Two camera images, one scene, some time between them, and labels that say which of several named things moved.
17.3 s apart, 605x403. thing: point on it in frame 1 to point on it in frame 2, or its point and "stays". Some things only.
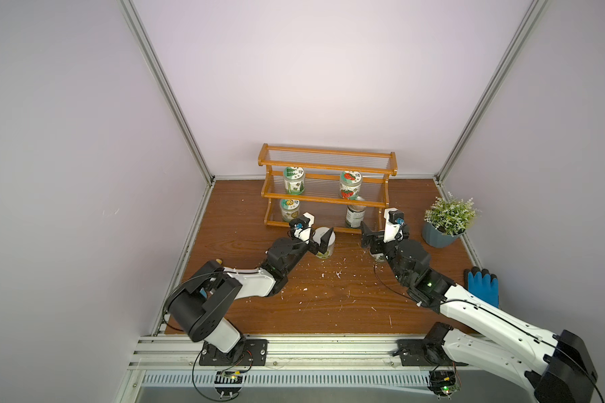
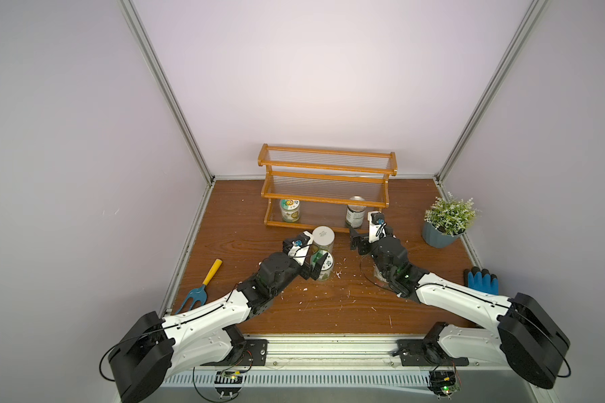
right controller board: [444, 383] stays
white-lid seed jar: [320, 232] stays
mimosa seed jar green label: [294, 180] to [326, 267]
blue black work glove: [483, 285] stays
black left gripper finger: [313, 246] to [306, 269]
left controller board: [228, 384] stays
